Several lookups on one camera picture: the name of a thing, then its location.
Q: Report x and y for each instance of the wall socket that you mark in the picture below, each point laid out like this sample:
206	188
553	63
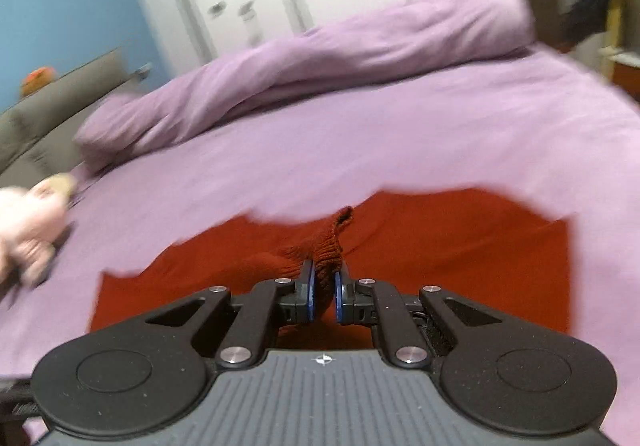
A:
143	69

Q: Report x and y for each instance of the red knitted sweater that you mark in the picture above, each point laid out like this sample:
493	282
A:
450	251

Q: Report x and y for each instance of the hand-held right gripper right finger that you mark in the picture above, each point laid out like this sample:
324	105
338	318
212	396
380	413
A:
339	297

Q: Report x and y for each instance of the yellow shelf stand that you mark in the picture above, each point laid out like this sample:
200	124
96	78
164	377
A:
612	20

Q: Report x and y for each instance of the pink plush toy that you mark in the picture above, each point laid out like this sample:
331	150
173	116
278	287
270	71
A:
25	221

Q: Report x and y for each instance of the purple bed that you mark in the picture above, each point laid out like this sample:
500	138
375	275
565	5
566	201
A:
350	125

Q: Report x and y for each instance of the grey-green pillow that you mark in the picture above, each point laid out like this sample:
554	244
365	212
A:
45	125

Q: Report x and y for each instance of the orange plush toy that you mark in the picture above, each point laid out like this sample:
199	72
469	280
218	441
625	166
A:
39	81

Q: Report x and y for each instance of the dark cloth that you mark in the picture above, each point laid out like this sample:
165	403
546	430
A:
582	15

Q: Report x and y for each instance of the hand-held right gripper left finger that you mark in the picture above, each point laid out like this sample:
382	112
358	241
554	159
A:
308	293

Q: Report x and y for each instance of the purple duvet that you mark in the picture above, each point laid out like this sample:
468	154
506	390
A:
350	45

